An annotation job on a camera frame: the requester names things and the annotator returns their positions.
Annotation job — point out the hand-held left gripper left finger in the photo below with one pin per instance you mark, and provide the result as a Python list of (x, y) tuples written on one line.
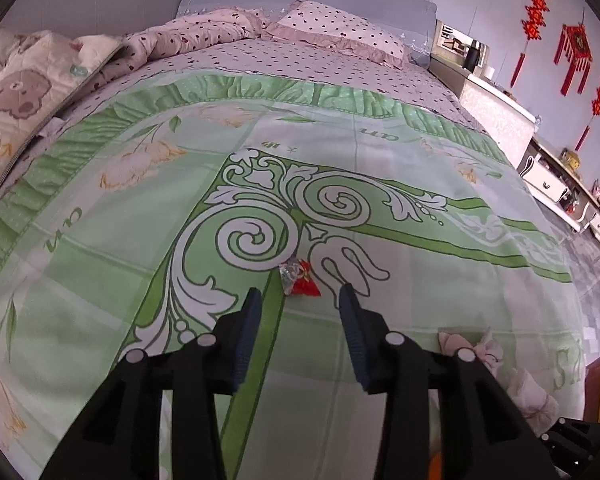
[(247, 330)]

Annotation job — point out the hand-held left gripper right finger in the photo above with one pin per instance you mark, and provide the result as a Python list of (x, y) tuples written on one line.
[(352, 340)]

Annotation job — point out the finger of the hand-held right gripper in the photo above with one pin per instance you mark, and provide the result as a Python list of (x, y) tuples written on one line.
[(580, 445)]

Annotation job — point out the red foil wrapper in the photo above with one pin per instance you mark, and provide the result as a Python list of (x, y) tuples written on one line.
[(305, 284)]

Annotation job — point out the white low cabinet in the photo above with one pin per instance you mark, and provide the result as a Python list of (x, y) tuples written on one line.
[(550, 185)]

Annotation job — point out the white nightstand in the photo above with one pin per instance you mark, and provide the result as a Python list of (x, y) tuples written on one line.
[(490, 110)]

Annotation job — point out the dotted grey bedsheet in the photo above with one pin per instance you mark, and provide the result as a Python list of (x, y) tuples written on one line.
[(290, 62)]

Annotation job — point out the yellow toy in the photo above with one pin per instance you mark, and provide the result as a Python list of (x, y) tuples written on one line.
[(573, 158)]

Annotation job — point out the white tissue roll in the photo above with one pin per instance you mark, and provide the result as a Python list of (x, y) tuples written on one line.
[(489, 72)]

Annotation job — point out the pink dotted duvet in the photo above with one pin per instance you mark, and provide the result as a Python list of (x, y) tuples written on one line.
[(195, 27)]

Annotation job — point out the black thermos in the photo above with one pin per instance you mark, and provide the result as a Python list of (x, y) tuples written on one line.
[(473, 55)]

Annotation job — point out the pink dotted pillow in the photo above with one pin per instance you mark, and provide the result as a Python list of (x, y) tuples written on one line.
[(340, 27)]

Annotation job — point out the bear print quilt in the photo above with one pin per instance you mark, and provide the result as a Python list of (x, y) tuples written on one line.
[(25, 90)]

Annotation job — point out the red tasselled knot decoration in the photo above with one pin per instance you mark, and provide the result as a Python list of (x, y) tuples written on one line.
[(576, 45)]

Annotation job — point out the red Chinese knot decorations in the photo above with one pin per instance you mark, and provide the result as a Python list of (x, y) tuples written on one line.
[(535, 7)]

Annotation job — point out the picture frame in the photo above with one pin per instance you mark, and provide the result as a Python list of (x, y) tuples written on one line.
[(450, 42)]

